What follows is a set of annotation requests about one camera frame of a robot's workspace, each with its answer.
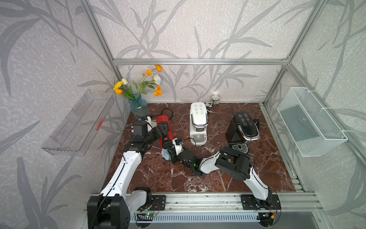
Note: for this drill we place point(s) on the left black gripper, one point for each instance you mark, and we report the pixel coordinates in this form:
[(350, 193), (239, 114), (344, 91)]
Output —
[(162, 133)]

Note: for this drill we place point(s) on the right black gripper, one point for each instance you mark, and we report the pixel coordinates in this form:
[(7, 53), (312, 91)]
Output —
[(173, 155)]

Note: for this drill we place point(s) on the red coffee machine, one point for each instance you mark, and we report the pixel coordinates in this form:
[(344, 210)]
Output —
[(164, 125)]

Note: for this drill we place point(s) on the white coffee machine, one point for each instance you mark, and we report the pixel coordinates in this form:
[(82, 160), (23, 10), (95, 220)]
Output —
[(198, 123)]

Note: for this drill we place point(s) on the black coffee machine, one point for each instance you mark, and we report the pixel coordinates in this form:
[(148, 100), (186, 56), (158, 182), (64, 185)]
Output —
[(242, 130)]

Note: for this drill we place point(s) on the blue pink patterned cloth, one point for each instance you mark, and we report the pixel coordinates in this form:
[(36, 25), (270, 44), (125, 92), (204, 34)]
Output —
[(165, 154)]

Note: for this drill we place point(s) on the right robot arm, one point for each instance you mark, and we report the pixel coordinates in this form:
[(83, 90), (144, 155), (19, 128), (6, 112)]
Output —
[(234, 163)]

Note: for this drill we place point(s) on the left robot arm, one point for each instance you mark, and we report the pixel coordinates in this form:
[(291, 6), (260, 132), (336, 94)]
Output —
[(112, 208)]

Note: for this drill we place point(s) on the blue glass vase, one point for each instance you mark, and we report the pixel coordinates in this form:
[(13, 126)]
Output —
[(139, 106)]

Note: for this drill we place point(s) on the orange yellow artificial flowers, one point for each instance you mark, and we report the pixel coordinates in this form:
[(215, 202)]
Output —
[(151, 79)]

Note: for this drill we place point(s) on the tin can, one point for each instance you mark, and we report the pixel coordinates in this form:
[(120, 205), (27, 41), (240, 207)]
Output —
[(215, 99)]

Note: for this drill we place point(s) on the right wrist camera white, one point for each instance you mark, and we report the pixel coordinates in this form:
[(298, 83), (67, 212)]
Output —
[(178, 146)]

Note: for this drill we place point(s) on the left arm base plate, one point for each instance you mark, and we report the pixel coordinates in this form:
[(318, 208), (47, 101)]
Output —
[(158, 203)]

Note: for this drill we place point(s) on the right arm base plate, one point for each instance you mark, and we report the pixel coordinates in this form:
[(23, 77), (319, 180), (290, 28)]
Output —
[(249, 202)]

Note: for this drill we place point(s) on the clear plastic wall shelf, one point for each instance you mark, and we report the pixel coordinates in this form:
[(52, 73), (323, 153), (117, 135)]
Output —
[(77, 131)]

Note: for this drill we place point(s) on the aluminium front rail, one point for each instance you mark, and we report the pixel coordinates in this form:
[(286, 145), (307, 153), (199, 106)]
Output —
[(231, 202)]

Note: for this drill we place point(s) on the white wire mesh basket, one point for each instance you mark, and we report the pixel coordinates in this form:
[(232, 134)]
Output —
[(313, 130)]

